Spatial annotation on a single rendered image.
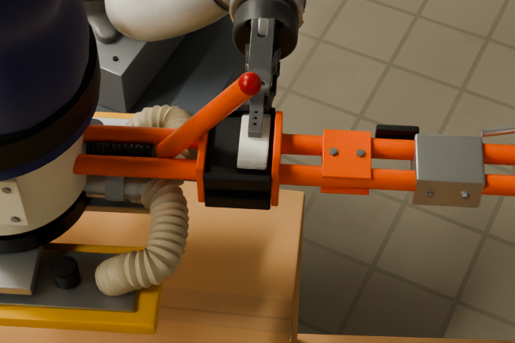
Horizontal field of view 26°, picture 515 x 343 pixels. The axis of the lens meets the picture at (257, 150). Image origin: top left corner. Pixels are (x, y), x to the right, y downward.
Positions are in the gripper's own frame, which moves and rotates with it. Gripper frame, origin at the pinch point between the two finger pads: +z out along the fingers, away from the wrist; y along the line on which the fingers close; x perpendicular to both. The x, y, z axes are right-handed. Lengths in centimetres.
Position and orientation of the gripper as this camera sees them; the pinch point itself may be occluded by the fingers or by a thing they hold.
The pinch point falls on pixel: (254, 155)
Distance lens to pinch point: 116.4
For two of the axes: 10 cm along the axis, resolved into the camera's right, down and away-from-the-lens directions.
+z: -0.7, 7.8, -6.2
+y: 0.0, 6.2, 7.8
